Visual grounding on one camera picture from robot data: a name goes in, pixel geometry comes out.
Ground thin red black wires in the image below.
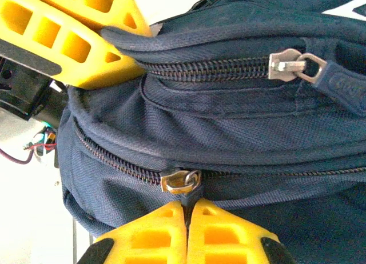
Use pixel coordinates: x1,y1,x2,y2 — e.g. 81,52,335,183
0,126,59,167

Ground navy rubber zipper pull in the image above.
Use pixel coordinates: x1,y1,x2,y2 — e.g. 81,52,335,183
268,48,366,117
160,168,204,227

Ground navy blue backpack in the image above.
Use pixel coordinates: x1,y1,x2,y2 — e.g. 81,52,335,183
57,0,366,264

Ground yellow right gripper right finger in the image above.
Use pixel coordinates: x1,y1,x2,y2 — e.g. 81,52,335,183
186,197,296,264

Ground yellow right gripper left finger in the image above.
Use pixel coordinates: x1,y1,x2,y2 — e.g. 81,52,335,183
76,201,188,264

